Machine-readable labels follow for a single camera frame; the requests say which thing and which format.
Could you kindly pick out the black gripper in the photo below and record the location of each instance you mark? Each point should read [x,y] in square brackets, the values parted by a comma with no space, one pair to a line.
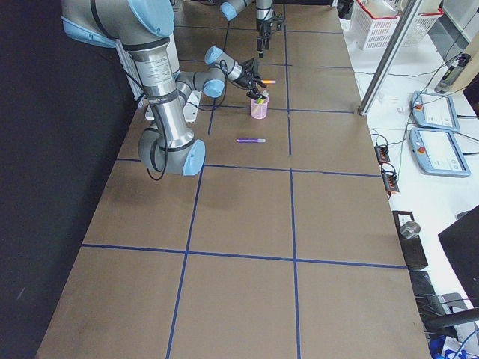
[245,78]
[263,29]

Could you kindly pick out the pink mesh pen holder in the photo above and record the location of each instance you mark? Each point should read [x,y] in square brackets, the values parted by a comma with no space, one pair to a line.
[258,111]

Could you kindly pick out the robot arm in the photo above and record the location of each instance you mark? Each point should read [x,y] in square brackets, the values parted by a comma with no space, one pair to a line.
[264,18]
[144,29]

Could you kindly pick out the purple highlighter pen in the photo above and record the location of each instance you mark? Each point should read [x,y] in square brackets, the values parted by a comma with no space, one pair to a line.
[251,140]

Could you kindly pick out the white pillar with base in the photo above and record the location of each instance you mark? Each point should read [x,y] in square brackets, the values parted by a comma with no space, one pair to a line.
[190,99]

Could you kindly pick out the white red plastic basket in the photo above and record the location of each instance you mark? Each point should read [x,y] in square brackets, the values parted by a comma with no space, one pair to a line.
[372,23]

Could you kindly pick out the power strip orange sockets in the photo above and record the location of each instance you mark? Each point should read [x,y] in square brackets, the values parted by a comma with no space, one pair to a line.
[387,169]

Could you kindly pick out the far teach pendant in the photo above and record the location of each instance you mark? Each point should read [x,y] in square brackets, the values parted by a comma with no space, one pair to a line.
[430,110]

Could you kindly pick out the teach pendant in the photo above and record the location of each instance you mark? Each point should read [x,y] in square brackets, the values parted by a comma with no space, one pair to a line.
[437,153]
[430,110]

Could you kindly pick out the near teach pendant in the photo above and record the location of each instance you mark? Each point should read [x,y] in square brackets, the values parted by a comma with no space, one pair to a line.
[437,153]

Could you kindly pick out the metal cylinder weight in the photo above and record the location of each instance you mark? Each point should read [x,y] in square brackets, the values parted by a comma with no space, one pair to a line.
[410,230]

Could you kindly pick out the black monitor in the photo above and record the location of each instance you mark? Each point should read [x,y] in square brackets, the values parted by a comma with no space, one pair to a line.
[459,241]

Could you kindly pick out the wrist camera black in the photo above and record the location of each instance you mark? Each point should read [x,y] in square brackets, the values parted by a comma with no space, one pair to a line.
[277,22]
[253,63]

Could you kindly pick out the camera cable black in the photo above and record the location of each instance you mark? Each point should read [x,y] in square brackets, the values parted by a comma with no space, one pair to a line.
[169,145]

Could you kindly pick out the aluminium profile post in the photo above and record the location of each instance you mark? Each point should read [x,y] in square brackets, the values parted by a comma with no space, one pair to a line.
[397,39]

